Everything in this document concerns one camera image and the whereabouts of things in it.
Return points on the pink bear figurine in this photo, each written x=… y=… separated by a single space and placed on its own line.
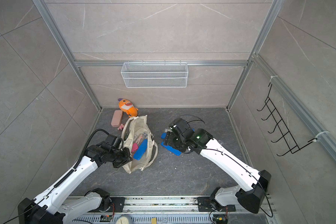
x=121 y=127

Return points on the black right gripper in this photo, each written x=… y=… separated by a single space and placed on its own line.
x=169 y=140

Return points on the clear plastic case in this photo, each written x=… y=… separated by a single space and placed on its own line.
x=138 y=139

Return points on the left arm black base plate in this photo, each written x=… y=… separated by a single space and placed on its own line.
x=114 y=204

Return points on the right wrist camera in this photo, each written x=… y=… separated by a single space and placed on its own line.
x=181 y=128

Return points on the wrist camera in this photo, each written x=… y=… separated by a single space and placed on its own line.
x=181 y=128
x=112 y=143

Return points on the pink rectangular case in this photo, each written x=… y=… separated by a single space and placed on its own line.
x=117 y=118

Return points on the pink compass case in bag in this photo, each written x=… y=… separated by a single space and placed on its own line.
x=134 y=148

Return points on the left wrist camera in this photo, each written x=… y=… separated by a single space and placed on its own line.
x=112 y=143

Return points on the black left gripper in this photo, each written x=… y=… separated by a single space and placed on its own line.
x=128 y=158

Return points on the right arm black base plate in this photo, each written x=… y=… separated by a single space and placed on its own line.
x=206 y=205

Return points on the white wire mesh basket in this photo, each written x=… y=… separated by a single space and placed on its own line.
x=155 y=74

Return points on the orange plush shark toy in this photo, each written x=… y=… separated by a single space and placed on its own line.
x=127 y=107

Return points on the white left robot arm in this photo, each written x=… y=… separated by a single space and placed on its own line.
x=49 y=207

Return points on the beige canvas bag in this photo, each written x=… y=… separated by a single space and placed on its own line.
x=137 y=125

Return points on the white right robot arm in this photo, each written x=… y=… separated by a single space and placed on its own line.
x=252 y=185

